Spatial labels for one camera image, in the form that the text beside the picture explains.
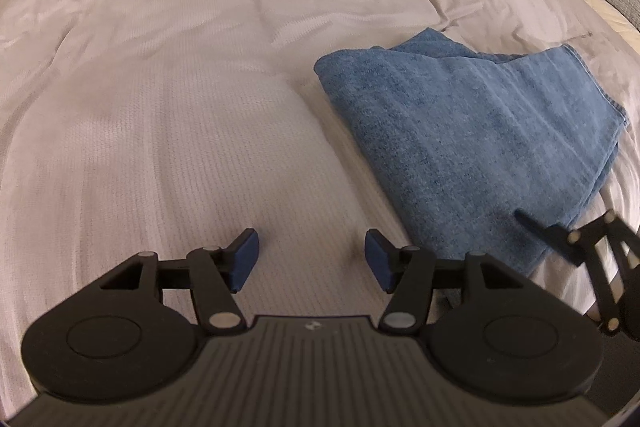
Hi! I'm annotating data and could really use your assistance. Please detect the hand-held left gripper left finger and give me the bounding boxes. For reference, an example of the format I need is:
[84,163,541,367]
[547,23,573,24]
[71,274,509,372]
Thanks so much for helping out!
[44,228,262,336]

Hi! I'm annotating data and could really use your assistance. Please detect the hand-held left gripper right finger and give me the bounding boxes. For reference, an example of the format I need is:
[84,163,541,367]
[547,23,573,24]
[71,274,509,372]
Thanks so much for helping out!
[364,228,584,336]

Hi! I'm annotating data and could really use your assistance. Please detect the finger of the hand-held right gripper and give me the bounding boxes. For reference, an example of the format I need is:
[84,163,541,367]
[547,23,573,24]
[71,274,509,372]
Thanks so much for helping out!
[514,207,640,339]

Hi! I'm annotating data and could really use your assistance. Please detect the blue denim jeans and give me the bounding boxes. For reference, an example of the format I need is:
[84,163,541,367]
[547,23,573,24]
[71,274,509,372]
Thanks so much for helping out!
[314,27,631,278]

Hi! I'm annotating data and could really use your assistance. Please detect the white bed duvet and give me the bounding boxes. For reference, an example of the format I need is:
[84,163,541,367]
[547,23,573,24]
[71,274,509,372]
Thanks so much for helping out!
[0,0,640,408]

